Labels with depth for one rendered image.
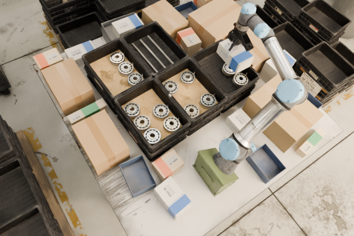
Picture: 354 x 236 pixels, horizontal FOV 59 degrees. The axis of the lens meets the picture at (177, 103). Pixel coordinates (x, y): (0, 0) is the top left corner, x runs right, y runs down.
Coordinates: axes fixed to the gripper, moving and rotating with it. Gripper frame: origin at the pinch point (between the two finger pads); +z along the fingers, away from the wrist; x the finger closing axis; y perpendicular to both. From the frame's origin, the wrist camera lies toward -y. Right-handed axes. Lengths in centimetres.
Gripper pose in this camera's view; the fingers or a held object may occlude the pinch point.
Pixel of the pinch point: (235, 52)
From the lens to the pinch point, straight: 199.1
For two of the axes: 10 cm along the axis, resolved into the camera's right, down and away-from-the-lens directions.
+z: -0.9, 5.1, 8.6
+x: -8.2, 4.4, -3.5
